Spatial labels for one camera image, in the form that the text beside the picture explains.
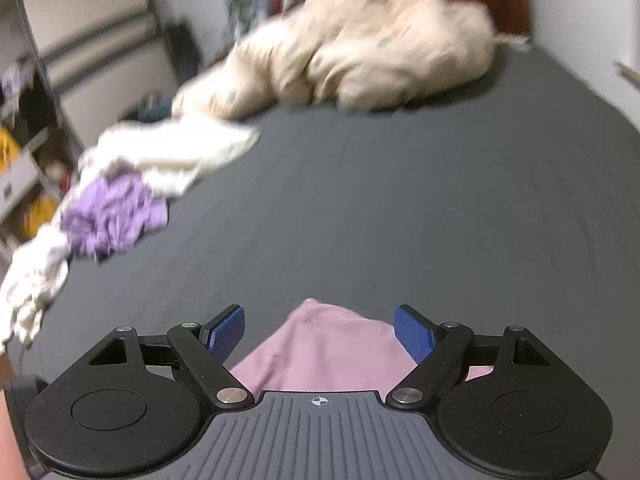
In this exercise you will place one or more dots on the pink ribbed garment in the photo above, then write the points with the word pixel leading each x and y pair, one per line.
pixel 330 350

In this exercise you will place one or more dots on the white grey-striped wardrobe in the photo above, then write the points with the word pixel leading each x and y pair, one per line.
pixel 95 25

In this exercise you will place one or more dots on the white knit garment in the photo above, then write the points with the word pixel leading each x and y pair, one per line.
pixel 170 150

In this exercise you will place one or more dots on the purple garment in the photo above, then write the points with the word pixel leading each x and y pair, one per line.
pixel 112 215

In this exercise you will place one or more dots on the open cluttered wardrobe shelf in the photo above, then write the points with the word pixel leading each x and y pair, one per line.
pixel 25 160

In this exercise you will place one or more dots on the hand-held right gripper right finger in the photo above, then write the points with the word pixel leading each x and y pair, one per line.
pixel 415 332

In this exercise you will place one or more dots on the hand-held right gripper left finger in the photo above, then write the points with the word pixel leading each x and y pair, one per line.
pixel 227 332

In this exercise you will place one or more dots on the grey bed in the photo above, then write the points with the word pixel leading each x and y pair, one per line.
pixel 390 210

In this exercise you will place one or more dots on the beige heart-print duvet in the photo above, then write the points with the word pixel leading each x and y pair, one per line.
pixel 370 50

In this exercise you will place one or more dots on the dark cloth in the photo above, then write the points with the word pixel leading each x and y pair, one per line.
pixel 155 107

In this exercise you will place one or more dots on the black bin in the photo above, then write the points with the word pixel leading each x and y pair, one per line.
pixel 182 52

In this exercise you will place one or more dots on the beige pillow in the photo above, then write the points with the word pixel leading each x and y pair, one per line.
pixel 512 41

